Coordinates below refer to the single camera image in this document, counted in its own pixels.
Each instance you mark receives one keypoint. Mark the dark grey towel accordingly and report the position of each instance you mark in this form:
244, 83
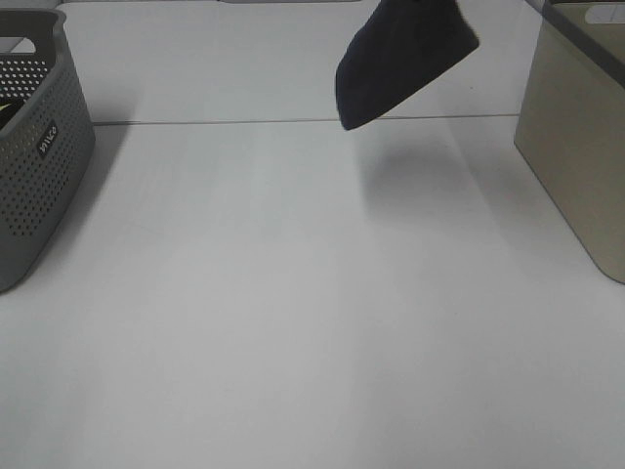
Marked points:
404, 46

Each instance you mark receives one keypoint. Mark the grey perforated plastic basket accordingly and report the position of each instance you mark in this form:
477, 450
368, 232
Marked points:
47, 146

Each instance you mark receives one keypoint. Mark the beige plastic storage bin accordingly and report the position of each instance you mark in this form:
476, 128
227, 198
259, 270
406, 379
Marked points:
571, 126

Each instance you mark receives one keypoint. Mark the black item inside grey basket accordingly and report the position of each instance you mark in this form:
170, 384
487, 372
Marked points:
8, 110

